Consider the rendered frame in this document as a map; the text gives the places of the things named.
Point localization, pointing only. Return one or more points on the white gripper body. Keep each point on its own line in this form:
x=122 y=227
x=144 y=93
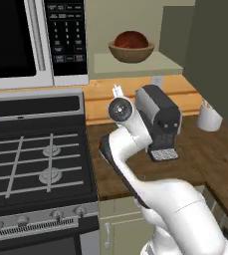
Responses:
x=117 y=91

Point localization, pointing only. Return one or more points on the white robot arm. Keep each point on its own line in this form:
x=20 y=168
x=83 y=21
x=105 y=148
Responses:
x=182 y=205

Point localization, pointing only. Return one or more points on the beige cabinet shelf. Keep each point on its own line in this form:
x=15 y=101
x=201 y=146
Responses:
x=135 y=68

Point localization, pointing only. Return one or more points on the brown wooden bowl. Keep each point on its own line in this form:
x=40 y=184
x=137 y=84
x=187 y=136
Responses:
x=131 y=54

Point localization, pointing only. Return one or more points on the olive tall cabinet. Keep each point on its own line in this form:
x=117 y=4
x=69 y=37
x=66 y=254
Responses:
x=215 y=59

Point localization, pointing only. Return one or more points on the black and silver coffee machine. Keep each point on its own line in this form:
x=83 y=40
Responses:
x=163 y=116

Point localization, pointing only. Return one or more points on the stainless steel microwave oven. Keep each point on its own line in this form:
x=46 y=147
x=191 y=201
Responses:
x=69 y=40

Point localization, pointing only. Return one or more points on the white utensil pot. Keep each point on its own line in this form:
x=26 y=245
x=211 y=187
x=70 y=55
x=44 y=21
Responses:
x=209 y=119

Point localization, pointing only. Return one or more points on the black gas stove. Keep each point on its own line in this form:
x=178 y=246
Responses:
x=36 y=149

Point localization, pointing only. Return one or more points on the beige drawer front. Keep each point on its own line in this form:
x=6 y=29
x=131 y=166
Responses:
x=118 y=205

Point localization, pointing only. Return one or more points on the beige cupboard door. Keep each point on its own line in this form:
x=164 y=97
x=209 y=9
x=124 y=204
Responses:
x=128 y=237

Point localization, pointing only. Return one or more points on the white wall outlet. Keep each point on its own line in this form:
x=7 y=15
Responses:
x=157 y=81

